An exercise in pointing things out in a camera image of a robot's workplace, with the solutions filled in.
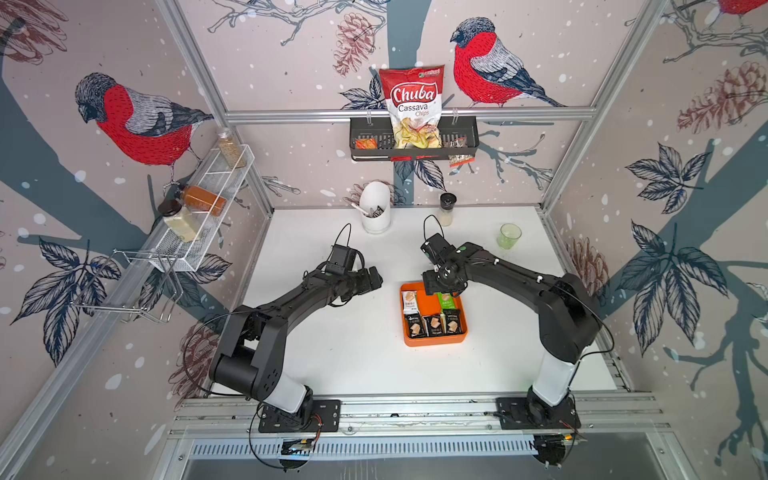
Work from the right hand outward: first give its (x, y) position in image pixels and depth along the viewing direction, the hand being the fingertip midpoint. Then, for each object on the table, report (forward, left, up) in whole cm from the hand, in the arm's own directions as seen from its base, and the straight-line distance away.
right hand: (434, 285), depth 91 cm
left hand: (+1, +18, +2) cm, 18 cm away
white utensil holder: (+34, +21, 0) cm, 40 cm away
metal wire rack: (-19, +63, +29) cm, 73 cm away
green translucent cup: (+24, -29, -4) cm, 38 cm away
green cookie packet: (-3, -4, -5) cm, 7 cm away
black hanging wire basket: (+36, +21, +29) cm, 51 cm away
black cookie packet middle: (-11, 0, -3) cm, 12 cm away
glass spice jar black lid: (+32, -6, +1) cm, 32 cm away
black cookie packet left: (-11, +6, -4) cm, 13 cm away
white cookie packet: (-4, +7, -4) cm, 9 cm away
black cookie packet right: (-10, -6, -4) cm, 12 cm away
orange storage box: (-4, +1, -6) cm, 7 cm away
